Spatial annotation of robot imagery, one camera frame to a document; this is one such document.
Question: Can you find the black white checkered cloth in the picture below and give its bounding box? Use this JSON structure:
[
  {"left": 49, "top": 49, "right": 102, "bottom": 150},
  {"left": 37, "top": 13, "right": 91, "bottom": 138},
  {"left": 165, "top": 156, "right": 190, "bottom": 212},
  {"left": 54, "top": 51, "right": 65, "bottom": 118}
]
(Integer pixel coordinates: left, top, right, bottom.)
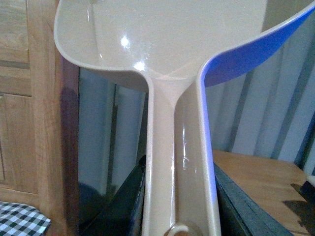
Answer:
[{"left": 0, "top": 202, "right": 51, "bottom": 236}]

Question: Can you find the wooden nightstand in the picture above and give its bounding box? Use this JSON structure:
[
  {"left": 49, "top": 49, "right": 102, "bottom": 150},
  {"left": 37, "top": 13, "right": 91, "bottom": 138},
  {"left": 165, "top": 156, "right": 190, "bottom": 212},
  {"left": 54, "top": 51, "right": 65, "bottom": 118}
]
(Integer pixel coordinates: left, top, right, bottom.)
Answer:
[{"left": 213, "top": 150, "right": 315, "bottom": 236}]

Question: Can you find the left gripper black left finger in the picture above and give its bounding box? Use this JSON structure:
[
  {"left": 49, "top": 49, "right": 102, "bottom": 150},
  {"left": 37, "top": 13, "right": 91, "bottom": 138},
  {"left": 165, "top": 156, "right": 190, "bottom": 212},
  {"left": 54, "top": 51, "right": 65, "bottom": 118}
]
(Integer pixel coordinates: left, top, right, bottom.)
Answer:
[{"left": 81, "top": 156, "right": 146, "bottom": 236}]

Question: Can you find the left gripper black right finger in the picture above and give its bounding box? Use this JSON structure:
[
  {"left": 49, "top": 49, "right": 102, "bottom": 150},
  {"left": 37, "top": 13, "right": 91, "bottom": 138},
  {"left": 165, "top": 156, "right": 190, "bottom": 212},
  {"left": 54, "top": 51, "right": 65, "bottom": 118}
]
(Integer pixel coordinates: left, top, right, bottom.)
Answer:
[{"left": 214, "top": 164, "right": 292, "bottom": 236}]

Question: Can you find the wooden bed frame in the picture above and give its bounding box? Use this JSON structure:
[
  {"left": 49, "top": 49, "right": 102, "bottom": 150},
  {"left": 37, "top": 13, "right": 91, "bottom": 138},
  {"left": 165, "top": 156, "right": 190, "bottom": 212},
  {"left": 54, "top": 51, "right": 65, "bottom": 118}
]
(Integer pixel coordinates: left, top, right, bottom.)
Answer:
[{"left": 0, "top": 0, "right": 79, "bottom": 236}]

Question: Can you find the beige plastic dustpan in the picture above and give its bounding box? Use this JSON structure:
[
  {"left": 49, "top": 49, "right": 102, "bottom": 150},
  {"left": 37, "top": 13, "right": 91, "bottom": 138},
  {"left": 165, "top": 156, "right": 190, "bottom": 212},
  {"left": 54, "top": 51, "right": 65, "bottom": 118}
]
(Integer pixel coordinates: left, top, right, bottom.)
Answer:
[{"left": 54, "top": 0, "right": 315, "bottom": 236}]

